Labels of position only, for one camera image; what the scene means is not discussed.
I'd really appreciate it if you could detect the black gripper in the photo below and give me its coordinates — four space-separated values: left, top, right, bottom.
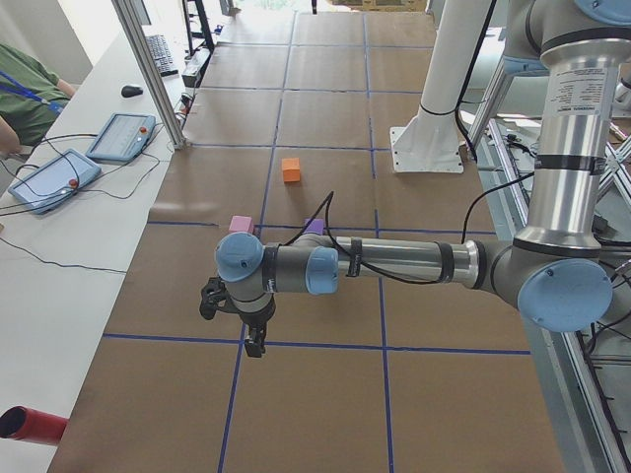
240 308 274 357

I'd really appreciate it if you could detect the orange foam cube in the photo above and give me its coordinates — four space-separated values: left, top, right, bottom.
281 158 301 183

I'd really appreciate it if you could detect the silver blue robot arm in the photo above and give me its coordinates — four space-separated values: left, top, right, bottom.
200 1 630 358

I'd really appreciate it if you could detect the pink foam cube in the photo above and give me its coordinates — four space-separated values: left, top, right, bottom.
229 215 254 234

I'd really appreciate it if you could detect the purple foam cube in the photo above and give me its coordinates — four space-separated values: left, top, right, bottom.
304 218 325 236

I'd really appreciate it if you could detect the brown paper table cover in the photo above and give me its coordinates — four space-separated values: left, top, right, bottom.
50 12 563 472

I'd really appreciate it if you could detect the red cylinder tube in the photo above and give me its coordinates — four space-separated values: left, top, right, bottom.
1 406 68 446

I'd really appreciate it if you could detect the far blue teach pendant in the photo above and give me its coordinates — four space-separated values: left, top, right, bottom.
86 113 156 163

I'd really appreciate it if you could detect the blue teach pendant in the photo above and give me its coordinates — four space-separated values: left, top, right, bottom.
9 149 102 214
86 113 156 163

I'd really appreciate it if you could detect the near blue teach pendant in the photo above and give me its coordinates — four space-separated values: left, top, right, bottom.
9 149 102 214

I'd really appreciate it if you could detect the black computer mouse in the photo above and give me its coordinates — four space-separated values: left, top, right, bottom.
120 84 143 99

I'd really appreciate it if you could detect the black keyboard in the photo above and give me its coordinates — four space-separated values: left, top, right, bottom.
145 34 178 77

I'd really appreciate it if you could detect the person in green shirt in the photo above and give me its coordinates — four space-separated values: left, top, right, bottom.
1 43 76 155

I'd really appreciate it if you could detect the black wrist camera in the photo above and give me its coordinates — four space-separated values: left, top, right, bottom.
199 277 229 320

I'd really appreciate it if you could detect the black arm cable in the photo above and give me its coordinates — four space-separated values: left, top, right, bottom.
283 191 536 286

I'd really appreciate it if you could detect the aluminium side frame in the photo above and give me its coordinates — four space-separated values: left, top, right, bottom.
467 63 631 473

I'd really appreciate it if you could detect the aluminium frame post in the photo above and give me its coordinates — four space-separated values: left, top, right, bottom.
111 0 187 150

